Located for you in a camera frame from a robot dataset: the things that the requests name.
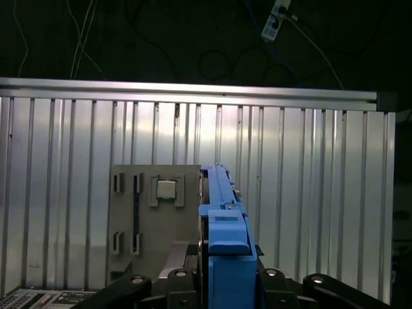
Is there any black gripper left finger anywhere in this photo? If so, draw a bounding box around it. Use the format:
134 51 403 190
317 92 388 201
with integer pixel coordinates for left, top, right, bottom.
80 268 203 309

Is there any thin white cable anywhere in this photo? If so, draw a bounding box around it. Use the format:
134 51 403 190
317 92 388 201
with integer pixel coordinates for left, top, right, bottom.
289 14 345 91
12 0 107 80

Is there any hard disk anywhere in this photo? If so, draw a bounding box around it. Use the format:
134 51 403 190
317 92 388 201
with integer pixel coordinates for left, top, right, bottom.
198 164 267 309

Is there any grey plastic parts rack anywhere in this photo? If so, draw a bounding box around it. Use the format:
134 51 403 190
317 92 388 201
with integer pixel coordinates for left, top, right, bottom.
108 164 203 284

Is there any black coiled cable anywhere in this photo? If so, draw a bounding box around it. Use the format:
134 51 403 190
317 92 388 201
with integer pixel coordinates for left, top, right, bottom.
198 44 297 81

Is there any white power strip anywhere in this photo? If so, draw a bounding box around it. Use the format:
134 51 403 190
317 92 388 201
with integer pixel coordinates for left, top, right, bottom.
261 0 292 41

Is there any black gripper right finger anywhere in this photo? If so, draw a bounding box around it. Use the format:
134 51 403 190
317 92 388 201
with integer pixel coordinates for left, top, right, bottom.
257 267 392 309

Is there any dark RAM stick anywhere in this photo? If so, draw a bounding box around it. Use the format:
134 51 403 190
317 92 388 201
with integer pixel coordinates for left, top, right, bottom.
133 191 142 238

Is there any silver CPU chip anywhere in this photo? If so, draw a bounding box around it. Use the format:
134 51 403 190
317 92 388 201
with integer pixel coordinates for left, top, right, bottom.
156 179 178 198

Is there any black open PC case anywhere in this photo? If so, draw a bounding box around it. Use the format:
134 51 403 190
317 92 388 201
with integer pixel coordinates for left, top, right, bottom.
0 287 100 309

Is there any blue cable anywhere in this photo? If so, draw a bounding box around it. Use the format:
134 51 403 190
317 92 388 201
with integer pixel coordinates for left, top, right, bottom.
243 0 303 81

